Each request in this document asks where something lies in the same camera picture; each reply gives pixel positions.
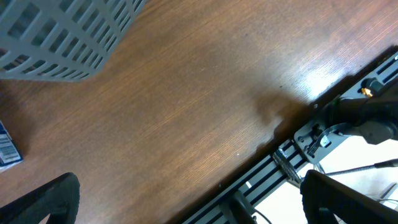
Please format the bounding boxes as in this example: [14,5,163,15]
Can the multicolour tissue multipack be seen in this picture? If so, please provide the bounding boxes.
[0,122,24,172]

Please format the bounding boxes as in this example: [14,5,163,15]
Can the aluminium rail table edge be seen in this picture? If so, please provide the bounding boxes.
[184,52,397,223]

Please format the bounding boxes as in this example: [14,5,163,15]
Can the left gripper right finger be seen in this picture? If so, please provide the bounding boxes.
[300,170,397,224]

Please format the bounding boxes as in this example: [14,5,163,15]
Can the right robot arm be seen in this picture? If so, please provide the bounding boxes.
[315,78,397,145]

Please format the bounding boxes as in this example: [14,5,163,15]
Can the grey plastic shopping basket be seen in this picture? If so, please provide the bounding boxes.
[1,0,146,82]

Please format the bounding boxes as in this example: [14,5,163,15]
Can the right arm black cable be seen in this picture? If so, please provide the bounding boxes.
[323,158,398,177]

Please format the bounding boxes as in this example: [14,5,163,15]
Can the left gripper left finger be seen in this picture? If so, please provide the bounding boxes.
[1,172,80,224]

